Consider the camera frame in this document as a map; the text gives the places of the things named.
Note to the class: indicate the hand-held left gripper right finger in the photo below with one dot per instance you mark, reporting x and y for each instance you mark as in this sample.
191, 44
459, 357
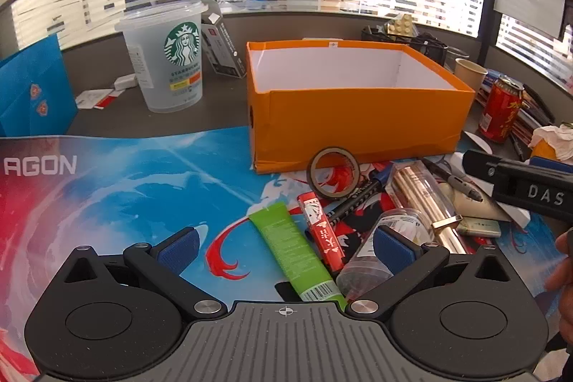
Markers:
388, 245

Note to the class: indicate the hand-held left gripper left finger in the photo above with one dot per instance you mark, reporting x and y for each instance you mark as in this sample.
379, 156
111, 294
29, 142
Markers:
179, 251

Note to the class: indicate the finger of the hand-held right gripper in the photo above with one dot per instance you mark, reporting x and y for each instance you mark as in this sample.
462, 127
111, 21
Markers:
481, 167
553, 164

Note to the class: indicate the clear plastic jar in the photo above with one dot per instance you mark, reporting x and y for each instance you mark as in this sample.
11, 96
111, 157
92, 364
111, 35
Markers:
358, 270

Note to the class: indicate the cream lotion bottle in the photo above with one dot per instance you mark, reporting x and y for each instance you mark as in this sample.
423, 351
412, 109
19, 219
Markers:
452, 200

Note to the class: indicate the clear gold perfume bottle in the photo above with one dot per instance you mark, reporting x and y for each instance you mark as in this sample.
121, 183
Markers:
421, 189

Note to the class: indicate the red patterned tube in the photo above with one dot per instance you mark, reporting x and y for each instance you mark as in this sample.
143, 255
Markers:
324, 234

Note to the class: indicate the green tube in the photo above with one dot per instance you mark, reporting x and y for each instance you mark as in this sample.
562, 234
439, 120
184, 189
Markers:
291, 243

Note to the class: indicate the orange cardboard box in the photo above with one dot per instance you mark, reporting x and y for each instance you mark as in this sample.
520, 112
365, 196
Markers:
358, 118

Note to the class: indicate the person's right hand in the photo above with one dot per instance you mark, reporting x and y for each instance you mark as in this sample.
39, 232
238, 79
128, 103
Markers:
563, 288

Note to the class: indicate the black grey pen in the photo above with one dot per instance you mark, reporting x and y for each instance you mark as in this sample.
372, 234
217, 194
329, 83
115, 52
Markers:
465, 187

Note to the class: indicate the crumpled white tissue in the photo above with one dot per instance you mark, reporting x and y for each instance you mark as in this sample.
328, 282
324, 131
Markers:
555, 136

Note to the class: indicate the white paper sheet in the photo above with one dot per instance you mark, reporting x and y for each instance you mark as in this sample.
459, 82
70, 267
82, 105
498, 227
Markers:
515, 214

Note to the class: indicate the black pencil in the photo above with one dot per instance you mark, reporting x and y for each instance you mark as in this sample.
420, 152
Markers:
353, 203

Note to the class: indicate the pale green small box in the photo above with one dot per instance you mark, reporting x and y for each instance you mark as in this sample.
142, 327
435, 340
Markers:
479, 227

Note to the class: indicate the red drink can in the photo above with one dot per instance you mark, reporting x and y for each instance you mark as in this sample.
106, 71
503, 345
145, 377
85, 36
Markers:
499, 109

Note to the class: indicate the blue capped marker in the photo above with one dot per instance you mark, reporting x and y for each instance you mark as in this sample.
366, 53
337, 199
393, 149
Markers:
380, 176

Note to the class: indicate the tape roll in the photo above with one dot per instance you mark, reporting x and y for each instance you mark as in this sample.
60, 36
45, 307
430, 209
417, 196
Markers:
356, 174

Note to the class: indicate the printed desk mat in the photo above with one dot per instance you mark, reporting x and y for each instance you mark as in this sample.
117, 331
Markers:
134, 185

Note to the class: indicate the beige paper cup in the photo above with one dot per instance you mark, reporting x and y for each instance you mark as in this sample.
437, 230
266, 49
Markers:
470, 75

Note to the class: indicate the black mesh organizer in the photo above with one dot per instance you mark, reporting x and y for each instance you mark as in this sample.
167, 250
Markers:
429, 44

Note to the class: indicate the gold pill blister pack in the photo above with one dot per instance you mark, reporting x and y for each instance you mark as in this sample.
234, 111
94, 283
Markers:
402, 26

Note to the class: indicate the red and white card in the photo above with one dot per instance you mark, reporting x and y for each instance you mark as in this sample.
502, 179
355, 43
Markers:
96, 98

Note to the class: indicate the white charger plug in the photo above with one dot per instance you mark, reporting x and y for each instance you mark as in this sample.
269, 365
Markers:
125, 81

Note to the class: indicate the clear plastic cup green logo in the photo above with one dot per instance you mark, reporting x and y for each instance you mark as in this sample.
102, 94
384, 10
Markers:
152, 64

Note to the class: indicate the black and white carton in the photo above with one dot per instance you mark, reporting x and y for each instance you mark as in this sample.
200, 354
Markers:
224, 51

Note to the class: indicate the blue paper bag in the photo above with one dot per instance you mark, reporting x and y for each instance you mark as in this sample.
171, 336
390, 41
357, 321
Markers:
31, 95

